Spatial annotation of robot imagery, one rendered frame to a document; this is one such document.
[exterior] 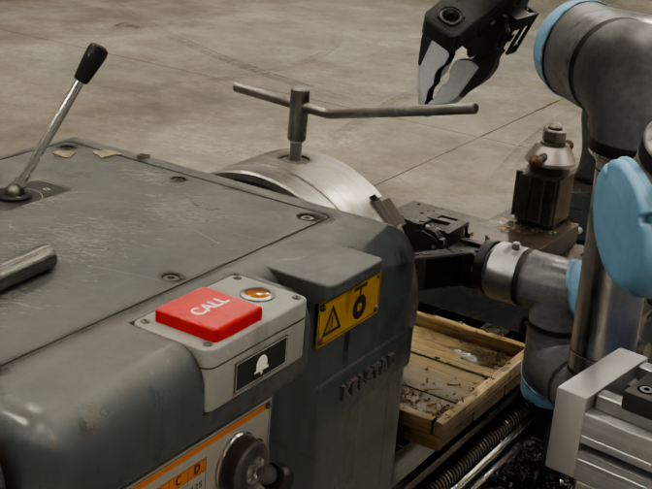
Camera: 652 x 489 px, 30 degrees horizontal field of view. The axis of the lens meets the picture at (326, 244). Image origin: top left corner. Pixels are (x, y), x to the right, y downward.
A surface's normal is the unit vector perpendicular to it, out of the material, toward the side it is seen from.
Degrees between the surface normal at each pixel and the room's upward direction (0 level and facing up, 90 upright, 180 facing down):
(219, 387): 90
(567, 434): 90
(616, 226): 97
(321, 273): 0
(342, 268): 0
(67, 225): 0
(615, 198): 97
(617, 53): 54
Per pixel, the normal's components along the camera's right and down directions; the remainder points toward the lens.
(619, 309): 0.00, 0.36
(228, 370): 0.84, 0.25
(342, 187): 0.46, -0.71
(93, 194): 0.07, -0.93
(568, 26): -0.71, -0.58
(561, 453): -0.64, 0.22
